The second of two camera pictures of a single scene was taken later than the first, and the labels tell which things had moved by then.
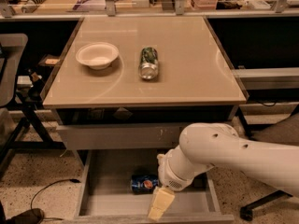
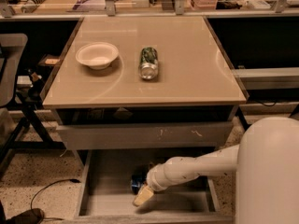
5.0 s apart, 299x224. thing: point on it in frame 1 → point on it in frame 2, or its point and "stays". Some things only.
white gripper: (168, 175) → (154, 178)
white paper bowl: (97, 55) stays
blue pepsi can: (144, 184) stays
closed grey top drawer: (138, 136) stays
